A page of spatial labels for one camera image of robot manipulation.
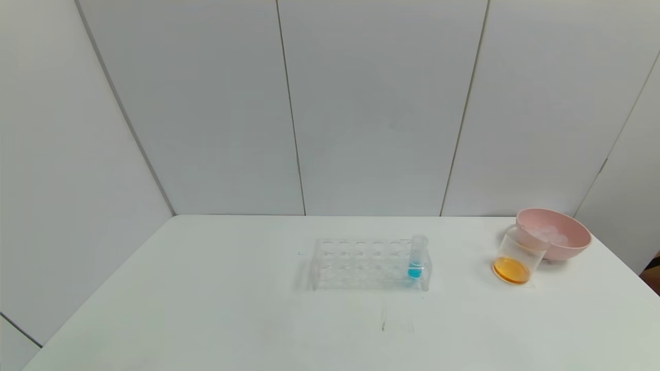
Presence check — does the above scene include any clear acrylic test tube rack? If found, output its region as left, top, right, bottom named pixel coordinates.
left=309, top=236, right=433, bottom=292

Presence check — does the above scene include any test tube with blue liquid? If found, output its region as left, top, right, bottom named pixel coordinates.
left=408, top=234, right=430, bottom=281

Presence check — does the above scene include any pink plastic bowl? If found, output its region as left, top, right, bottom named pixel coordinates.
left=516, top=208, right=592, bottom=261

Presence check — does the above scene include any clear plastic beaker with handle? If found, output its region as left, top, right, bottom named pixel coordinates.
left=492, top=224, right=550, bottom=285

